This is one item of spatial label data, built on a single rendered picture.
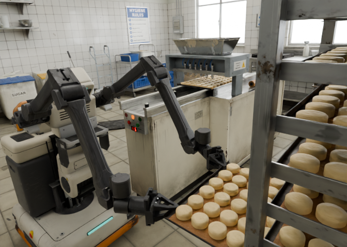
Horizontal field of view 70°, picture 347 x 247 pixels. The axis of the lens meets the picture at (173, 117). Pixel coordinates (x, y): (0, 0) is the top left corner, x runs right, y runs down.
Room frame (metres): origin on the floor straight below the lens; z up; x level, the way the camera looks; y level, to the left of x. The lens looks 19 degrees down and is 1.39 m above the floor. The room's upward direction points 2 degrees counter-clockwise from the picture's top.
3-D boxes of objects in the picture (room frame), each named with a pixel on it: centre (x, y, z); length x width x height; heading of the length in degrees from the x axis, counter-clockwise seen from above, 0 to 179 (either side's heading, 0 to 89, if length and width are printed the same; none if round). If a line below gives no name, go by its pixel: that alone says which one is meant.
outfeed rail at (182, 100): (2.32, -0.50, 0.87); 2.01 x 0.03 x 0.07; 136
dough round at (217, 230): (0.53, -0.11, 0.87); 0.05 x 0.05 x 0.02
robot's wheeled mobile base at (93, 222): (1.47, 0.74, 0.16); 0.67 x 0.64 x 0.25; 49
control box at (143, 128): (1.71, 0.28, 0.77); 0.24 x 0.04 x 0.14; 46
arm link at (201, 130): (1.04, -0.11, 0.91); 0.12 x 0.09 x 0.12; 50
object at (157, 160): (1.97, 0.03, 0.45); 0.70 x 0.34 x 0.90; 136
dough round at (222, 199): (0.66, -0.14, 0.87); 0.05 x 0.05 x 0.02
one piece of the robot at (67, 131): (1.27, 0.52, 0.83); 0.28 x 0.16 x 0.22; 139
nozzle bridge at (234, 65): (2.33, -0.32, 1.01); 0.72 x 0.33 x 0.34; 46
